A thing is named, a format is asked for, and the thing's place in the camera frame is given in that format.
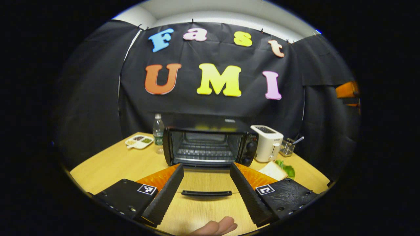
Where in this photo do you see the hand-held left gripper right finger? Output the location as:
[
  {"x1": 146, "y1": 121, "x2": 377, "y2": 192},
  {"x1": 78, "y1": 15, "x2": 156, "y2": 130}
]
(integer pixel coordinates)
[{"x1": 230, "y1": 162, "x2": 320, "y2": 227}]

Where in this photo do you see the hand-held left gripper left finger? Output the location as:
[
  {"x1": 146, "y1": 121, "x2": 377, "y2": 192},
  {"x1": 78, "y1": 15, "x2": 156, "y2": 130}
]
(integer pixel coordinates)
[{"x1": 90, "y1": 163, "x2": 184, "y2": 227}]

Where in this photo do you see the lettuce sandwich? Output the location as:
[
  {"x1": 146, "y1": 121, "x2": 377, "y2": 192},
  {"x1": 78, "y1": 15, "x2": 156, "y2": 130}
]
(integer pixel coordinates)
[{"x1": 258, "y1": 160, "x2": 296, "y2": 181}]

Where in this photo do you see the black electric oven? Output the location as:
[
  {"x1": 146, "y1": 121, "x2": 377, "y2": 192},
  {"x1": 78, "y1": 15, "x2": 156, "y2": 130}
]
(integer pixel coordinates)
[{"x1": 162, "y1": 113, "x2": 260, "y2": 198}]

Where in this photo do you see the white toaster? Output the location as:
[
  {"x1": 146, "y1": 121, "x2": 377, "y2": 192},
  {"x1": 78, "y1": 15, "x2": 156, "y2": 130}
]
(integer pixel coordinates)
[{"x1": 250, "y1": 125, "x2": 284, "y2": 163}]

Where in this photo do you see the white divided snack dish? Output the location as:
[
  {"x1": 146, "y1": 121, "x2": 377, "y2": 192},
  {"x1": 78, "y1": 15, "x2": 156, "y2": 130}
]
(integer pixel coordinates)
[{"x1": 125, "y1": 134, "x2": 154, "y2": 150}]

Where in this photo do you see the clear glass utensil cup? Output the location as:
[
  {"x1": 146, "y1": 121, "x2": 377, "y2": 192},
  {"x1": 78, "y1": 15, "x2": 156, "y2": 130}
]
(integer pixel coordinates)
[{"x1": 280, "y1": 138, "x2": 296, "y2": 157}]

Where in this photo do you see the clear plastic water bottle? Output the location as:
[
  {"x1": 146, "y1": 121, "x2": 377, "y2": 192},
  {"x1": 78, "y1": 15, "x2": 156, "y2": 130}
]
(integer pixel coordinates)
[{"x1": 153, "y1": 113, "x2": 165, "y2": 154}]

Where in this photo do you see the black backdrop cloth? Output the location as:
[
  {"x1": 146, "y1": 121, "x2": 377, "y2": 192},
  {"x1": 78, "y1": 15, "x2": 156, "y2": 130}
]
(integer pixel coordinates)
[{"x1": 57, "y1": 20, "x2": 361, "y2": 181}]

